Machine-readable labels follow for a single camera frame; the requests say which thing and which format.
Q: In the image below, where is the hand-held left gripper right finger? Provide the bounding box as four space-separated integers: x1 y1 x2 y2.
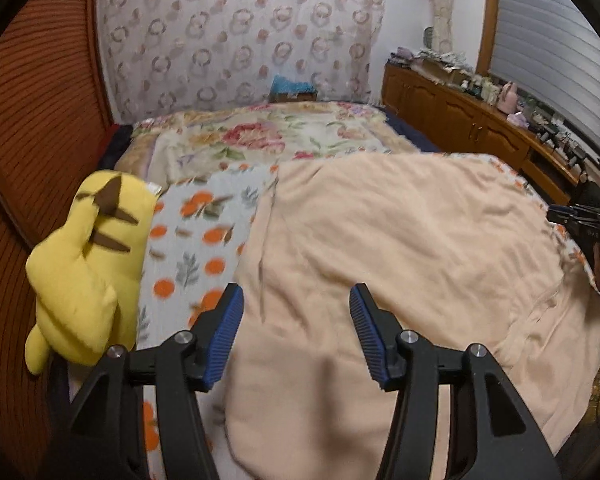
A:
349 282 563 480

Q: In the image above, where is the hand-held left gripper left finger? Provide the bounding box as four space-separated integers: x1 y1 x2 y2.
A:
40 282 246 480

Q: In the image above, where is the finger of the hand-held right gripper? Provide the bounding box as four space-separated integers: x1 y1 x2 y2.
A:
546 202 600 227

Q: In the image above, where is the pink printed t-shirt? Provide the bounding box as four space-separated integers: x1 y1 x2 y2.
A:
222 152 600 471

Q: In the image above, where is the orange fruit print bed sheet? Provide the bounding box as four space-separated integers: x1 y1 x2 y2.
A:
135 152 600 480

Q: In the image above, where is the pink kettle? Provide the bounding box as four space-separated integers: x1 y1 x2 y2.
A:
497 81 520 112

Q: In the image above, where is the yellow plush toy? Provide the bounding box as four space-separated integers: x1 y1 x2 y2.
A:
25 169 157 375

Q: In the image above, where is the wooden sideboard cabinet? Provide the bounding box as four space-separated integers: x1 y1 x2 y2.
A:
381 62 586 206

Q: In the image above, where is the grey window blind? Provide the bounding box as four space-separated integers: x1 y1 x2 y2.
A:
490 0 600 153

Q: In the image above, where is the dark blue mattress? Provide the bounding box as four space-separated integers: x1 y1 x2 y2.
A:
380 107 441 153

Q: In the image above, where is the floral blanket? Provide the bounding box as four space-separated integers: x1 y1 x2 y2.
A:
115 101 421 186

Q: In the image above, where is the cardboard box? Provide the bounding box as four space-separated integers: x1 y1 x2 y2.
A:
415 57 461 83

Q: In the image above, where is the cream lace curtain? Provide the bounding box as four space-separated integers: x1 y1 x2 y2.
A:
425 0 456 53

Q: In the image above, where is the ring patterned sheer curtain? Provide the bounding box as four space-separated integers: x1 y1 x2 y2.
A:
96 0 387 123

